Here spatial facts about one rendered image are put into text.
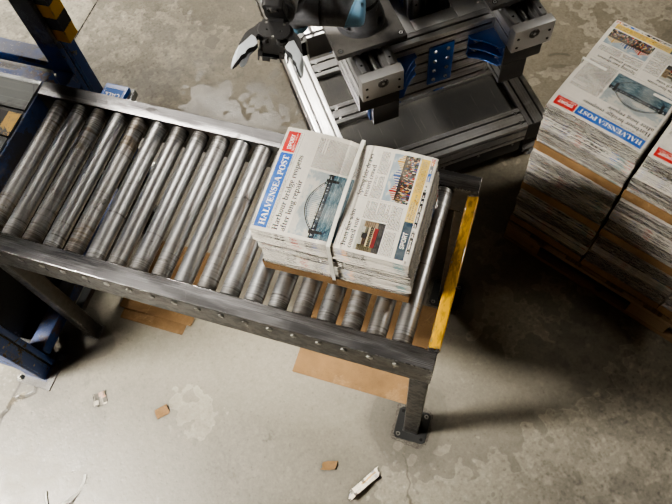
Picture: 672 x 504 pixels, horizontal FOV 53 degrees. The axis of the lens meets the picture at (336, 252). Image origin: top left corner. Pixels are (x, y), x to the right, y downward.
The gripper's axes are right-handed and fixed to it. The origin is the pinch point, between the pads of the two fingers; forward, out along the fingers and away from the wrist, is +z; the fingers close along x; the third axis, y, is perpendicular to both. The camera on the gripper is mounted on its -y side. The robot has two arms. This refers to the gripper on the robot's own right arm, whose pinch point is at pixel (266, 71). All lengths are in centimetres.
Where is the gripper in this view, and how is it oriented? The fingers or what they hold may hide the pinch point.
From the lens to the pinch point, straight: 150.4
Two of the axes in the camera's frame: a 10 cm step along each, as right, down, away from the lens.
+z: -1.1, 9.0, -4.2
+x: -9.9, -1.3, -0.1
